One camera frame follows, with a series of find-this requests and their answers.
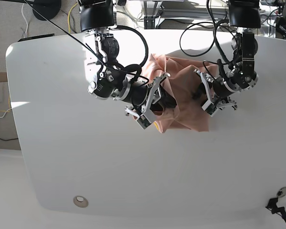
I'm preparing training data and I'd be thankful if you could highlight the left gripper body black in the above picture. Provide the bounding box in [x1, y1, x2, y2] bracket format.
[213, 78, 231, 98]

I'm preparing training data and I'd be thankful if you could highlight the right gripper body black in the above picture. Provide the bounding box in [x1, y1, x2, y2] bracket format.
[128, 82, 154, 107]

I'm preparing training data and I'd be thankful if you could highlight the pink T-shirt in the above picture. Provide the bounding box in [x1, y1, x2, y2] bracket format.
[143, 54, 218, 133]

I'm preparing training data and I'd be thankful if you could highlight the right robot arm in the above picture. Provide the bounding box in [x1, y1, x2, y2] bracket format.
[78, 0, 177, 117]

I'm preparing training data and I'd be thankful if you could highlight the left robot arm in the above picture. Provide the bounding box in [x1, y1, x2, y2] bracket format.
[206, 0, 261, 99]

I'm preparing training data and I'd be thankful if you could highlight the silver table grommet right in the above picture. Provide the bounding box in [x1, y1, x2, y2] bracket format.
[276, 186, 286, 198]

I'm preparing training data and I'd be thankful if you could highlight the silver table grommet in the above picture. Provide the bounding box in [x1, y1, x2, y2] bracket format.
[73, 196, 89, 208]
[276, 186, 286, 198]

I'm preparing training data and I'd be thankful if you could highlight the black round stand base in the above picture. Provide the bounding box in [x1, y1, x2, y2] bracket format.
[32, 0, 61, 21]

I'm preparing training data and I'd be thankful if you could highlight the silver table grommet left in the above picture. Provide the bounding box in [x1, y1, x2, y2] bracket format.
[73, 196, 89, 208]

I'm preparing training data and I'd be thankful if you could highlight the black clamp on table edge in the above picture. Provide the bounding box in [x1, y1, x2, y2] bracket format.
[266, 198, 286, 223]

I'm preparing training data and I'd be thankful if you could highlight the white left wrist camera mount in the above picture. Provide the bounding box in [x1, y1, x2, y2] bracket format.
[193, 69, 238, 117]

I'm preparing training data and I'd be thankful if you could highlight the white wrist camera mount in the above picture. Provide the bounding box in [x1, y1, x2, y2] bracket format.
[193, 69, 238, 117]
[123, 73, 170, 129]

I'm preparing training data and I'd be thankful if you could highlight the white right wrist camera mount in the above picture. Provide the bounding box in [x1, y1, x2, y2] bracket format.
[123, 73, 170, 129]

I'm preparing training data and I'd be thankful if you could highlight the black table leg bracket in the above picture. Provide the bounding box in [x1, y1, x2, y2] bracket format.
[143, 16, 155, 30]

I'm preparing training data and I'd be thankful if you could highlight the yellow cable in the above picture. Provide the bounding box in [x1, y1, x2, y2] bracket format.
[67, 0, 83, 35]

